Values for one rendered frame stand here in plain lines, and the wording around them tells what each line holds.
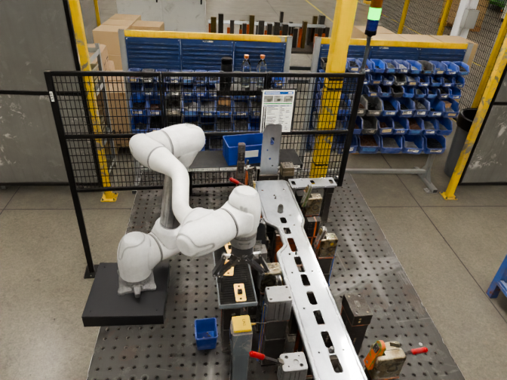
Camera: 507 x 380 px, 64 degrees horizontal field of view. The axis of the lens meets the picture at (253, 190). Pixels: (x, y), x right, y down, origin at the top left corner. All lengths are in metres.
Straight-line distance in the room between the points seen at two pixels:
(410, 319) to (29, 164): 3.38
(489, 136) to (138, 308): 3.65
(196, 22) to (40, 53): 4.97
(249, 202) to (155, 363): 0.97
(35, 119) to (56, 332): 1.81
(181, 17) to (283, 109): 5.82
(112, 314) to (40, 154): 2.33
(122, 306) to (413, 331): 1.39
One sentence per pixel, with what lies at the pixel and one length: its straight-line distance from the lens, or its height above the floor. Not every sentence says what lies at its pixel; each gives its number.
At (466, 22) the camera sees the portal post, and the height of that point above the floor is 1.41.
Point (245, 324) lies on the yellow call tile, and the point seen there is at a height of 1.16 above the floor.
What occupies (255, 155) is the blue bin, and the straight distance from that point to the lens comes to 2.55.
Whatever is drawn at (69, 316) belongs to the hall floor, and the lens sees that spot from 3.14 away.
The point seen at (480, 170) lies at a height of 0.32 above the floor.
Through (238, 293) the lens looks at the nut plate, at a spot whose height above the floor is 1.16.
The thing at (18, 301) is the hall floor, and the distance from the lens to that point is 3.36.
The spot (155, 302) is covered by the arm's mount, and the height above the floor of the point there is 0.76.
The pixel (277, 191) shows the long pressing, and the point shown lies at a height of 1.00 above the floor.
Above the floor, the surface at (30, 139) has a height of 0.62.
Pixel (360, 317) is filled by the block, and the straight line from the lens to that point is 1.73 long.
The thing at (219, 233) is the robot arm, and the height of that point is 1.55.
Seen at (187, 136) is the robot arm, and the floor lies 1.56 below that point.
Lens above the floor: 2.29
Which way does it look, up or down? 33 degrees down
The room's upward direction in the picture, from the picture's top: 4 degrees clockwise
